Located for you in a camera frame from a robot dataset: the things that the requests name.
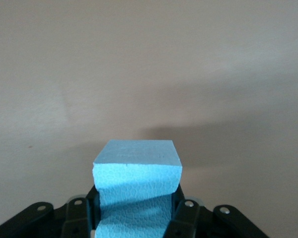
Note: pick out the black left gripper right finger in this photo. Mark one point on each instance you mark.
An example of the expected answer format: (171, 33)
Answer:
(186, 218)

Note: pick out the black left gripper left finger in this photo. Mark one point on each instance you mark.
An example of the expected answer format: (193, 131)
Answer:
(74, 218)

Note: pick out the light blue foam block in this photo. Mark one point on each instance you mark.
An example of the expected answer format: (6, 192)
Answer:
(136, 173)

